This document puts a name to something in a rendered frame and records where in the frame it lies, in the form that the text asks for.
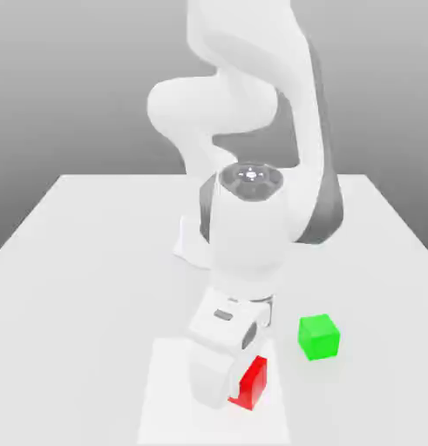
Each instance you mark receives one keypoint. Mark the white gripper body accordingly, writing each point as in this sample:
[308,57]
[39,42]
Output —
[209,379]

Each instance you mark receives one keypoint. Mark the small red cube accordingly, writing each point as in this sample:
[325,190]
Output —
[256,379]

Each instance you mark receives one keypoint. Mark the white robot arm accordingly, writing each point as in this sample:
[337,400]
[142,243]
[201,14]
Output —
[248,240]

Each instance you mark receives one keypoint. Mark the small green cube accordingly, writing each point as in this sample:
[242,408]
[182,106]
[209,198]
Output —
[318,337]

